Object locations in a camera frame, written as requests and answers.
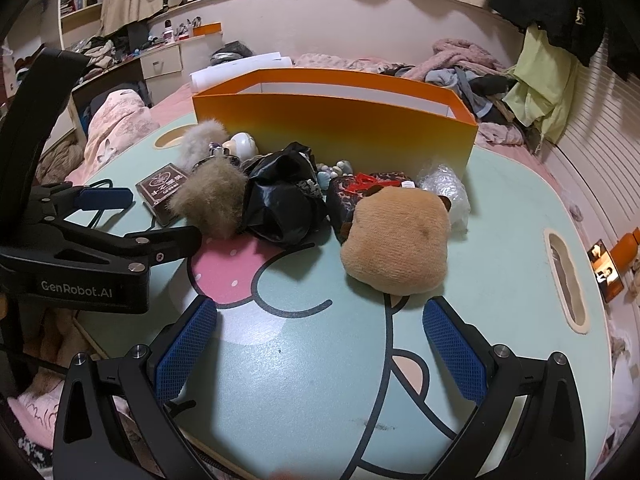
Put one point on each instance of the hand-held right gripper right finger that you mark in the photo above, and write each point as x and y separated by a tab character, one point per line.
455	355

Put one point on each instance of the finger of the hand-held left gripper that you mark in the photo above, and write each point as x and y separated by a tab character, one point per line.
165	242
105	196

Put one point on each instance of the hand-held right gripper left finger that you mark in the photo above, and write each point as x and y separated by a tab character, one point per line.
185	350

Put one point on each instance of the brown card deck box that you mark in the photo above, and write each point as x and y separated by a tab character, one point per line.
160	187

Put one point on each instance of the brown fluffy scrunchie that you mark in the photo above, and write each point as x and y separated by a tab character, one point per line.
210	195

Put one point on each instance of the white fluffy scrunchie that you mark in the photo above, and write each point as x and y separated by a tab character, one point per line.
200	142

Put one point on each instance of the black lace-trimmed garment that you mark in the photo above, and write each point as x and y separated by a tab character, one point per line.
280	200

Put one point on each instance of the brown capybara plush toy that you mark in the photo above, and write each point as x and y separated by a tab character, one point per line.
395	240

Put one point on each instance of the clear crinkled plastic bag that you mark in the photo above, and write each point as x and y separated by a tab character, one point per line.
445	185

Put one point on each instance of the leopard print gift box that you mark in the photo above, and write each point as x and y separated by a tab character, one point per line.
345	205

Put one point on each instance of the large orange cardboard box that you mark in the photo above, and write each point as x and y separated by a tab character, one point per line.
350	125

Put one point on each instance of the white drawer cabinet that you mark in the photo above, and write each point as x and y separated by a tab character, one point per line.
162	62

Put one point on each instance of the white rolled paper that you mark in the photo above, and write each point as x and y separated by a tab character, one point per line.
220	72

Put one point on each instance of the small red and white jar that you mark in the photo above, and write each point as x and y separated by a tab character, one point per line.
169	32

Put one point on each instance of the grey and black bag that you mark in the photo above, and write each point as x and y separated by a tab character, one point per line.
232	51

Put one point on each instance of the small orange box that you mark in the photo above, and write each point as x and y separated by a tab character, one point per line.
207	29

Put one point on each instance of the orange bottle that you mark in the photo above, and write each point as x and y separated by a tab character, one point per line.
627	252

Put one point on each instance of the grey and black clothes pile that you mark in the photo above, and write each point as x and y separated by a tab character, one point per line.
470	87

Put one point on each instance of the light green hanging garment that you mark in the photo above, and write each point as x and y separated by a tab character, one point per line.
540	80

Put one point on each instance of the pink fuzzy garment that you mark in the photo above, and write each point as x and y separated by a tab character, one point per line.
460	52

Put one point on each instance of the black hanging jacket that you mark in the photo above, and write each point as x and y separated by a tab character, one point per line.
550	0

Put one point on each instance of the lit photo frame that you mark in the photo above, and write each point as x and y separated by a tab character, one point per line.
605	270

